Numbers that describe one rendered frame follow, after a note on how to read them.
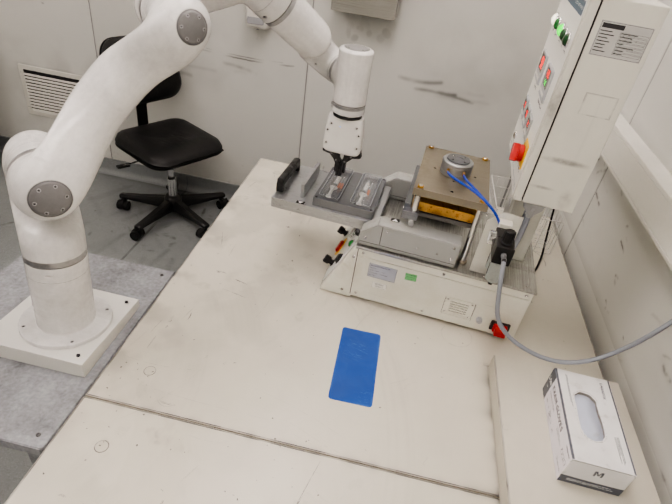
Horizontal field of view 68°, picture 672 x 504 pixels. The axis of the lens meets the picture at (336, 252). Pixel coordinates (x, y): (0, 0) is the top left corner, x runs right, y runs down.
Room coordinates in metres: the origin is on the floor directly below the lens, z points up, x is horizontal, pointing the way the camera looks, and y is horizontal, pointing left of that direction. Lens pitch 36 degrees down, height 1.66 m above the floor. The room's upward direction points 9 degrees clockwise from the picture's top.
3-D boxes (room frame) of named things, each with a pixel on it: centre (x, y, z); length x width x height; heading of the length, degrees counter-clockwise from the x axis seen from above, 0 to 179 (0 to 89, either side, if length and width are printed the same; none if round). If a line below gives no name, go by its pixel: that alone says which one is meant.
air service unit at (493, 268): (0.95, -0.36, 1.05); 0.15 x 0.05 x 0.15; 170
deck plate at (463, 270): (1.18, -0.30, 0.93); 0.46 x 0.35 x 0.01; 80
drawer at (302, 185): (1.24, 0.03, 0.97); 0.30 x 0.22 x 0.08; 80
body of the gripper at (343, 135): (1.24, 0.03, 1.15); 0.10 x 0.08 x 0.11; 80
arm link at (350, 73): (1.24, 0.03, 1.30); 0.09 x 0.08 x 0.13; 36
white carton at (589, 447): (0.67, -0.56, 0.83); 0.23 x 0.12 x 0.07; 173
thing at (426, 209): (1.18, -0.27, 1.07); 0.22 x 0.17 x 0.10; 170
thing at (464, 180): (1.16, -0.30, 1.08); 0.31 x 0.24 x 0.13; 170
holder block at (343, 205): (1.23, -0.02, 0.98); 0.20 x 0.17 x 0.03; 170
